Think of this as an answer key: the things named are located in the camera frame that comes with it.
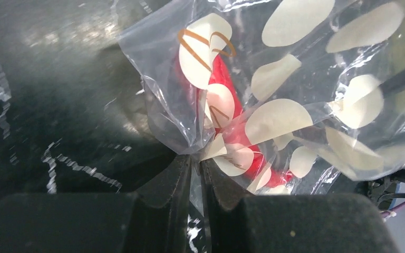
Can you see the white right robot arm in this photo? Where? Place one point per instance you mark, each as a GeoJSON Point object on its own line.
{"type": "Point", "coordinates": [387, 192]}

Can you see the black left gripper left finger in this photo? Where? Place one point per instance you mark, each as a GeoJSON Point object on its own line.
{"type": "Point", "coordinates": [150, 219]}

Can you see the clear polka dot zip bag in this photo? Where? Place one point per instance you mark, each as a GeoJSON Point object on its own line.
{"type": "Point", "coordinates": [321, 83]}

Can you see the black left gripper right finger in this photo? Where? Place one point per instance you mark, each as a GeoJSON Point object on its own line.
{"type": "Point", "coordinates": [238, 221]}

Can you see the fake red chili pepper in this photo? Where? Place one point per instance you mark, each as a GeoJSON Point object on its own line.
{"type": "Point", "coordinates": [231, 149]}

